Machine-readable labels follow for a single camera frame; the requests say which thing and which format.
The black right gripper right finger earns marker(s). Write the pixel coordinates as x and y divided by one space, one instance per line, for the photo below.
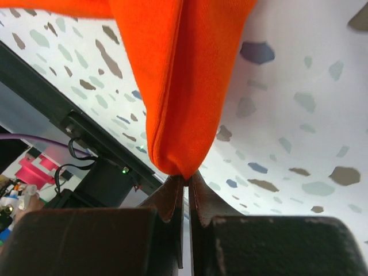
226 242

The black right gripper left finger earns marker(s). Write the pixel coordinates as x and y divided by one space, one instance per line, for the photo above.
145 240

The orange t shirt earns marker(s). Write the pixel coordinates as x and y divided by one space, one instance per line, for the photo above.
182 54

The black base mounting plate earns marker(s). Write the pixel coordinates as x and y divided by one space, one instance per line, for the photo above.
114 171

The pink object on floor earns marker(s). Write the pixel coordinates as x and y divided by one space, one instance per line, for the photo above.
37 171

